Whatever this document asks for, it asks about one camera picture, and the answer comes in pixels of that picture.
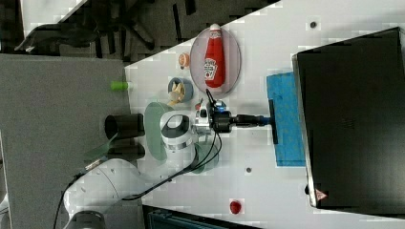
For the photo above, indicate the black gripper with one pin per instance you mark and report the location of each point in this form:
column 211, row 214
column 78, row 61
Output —
column 221, row 122

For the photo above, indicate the small red fruit toy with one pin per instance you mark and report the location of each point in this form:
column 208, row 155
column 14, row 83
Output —
column 235, row 207

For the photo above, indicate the green cup with handle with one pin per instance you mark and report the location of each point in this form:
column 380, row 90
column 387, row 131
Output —
column 208, row 156

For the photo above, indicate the red strawberry toy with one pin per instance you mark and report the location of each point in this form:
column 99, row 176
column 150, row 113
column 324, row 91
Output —
column 199, row 104

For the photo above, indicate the green marker pen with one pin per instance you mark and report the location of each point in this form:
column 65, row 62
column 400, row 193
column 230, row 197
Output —
column 119, row 86

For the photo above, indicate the red ketchup bottle toy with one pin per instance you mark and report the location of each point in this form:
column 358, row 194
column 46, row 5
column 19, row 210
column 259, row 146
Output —
column 213, row 66

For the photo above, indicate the grey round plate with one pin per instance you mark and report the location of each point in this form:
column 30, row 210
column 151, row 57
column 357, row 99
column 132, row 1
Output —
column 232, row 62

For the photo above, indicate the blue bowl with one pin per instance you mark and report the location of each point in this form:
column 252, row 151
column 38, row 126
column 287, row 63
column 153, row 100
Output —
column 188, row 87

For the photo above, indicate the orange slice toy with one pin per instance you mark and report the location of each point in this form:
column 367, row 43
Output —
column 184, row 60

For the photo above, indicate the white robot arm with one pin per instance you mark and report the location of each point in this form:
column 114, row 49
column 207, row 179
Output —
column 96, row 190

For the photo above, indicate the green perforated colander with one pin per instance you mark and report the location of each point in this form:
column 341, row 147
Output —
column 153, row 113

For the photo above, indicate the black cylinder holder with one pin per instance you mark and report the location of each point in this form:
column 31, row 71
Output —
column 124, row 126

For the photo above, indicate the black toaster oven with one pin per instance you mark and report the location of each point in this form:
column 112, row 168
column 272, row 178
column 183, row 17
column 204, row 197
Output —
column 340, row 115

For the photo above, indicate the peeled banana toy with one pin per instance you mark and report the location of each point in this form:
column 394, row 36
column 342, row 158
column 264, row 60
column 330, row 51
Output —
column 176, row 95

